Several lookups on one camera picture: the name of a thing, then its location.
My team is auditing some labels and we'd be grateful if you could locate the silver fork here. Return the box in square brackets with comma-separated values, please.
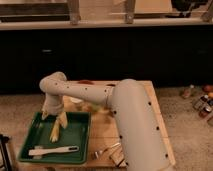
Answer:
[91, 143, 120, 160]

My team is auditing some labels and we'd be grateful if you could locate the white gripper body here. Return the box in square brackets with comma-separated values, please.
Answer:
[42, 94, 64, 115]

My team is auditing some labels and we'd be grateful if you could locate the green plastic cup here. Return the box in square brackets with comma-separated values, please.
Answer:
[89, 103, 101, 112]

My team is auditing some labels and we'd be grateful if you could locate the black chair frame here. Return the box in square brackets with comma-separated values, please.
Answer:
[0, 134, 16, 171]

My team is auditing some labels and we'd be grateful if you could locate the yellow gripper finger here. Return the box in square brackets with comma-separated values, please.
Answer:
[57, 112, 68, 129]
[41, 112, 49, 120]

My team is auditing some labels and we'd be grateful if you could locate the white handled spatula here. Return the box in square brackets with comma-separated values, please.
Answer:
[28, 146, 79, 156]

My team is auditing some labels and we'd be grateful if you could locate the orange bowl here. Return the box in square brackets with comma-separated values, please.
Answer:
[77, 80, 94, 85]

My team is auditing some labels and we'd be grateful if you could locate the white round cup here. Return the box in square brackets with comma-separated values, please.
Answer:
[70, 97, 83, 107]

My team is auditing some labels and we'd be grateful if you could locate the brown rectangular box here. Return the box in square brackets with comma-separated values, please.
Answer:
[109, 146, 124, 167]

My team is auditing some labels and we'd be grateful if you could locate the green plastic tray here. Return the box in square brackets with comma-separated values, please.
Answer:
[17, 111, 92, 165]

